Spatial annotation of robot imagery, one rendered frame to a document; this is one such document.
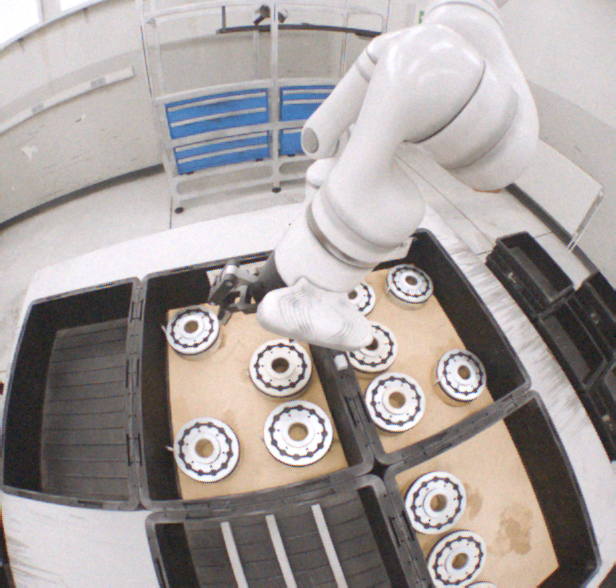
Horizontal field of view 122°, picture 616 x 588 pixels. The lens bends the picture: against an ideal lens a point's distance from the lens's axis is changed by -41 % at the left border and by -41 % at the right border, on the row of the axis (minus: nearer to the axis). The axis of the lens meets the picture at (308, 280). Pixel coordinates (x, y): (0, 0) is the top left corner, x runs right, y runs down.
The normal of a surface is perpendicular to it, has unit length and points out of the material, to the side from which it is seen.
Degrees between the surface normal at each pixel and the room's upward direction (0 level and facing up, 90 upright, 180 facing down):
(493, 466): 0
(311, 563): 0
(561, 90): 90
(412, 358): 0
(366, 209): 89
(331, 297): 27
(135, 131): 90
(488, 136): 93
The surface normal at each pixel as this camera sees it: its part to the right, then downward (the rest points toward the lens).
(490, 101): 0.11, 0.40
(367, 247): -0.04, 0.81
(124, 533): 0.04, -0.65
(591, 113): -0.94, 0.23
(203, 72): 0.33, 0.72
